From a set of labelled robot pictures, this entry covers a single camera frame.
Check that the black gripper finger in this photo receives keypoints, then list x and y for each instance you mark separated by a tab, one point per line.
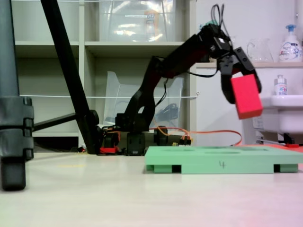
245	61
226	85

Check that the red square block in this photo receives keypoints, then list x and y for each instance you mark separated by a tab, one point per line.
246	97

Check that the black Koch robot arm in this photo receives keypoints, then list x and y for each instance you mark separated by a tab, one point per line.
146	94

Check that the clear glass pitcher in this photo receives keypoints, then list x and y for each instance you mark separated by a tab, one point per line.
260	53

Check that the clear pump bottle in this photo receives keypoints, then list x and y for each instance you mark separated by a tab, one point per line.
281	88

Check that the white foam soap bottle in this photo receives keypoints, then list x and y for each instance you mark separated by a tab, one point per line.
290	50

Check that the white sink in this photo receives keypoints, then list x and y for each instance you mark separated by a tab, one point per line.
284	113

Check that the green shape sorting board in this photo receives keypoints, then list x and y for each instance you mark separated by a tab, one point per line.
201	159

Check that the clear plastic storage box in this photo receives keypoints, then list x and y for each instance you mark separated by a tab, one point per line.
132	28

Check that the clear plastic tray bin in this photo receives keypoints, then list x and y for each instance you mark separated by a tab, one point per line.
118	94

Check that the beige open shelf unit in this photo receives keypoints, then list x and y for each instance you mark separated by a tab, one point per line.
81	71

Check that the black tripod leg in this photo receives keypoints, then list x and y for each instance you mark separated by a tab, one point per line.
68	63

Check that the black tripod brace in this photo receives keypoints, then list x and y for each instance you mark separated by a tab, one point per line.
54	121

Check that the grey notched tripod leg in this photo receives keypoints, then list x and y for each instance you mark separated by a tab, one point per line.
11	118

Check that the beige wall ledge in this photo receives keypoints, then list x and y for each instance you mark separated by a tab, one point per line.
279	64

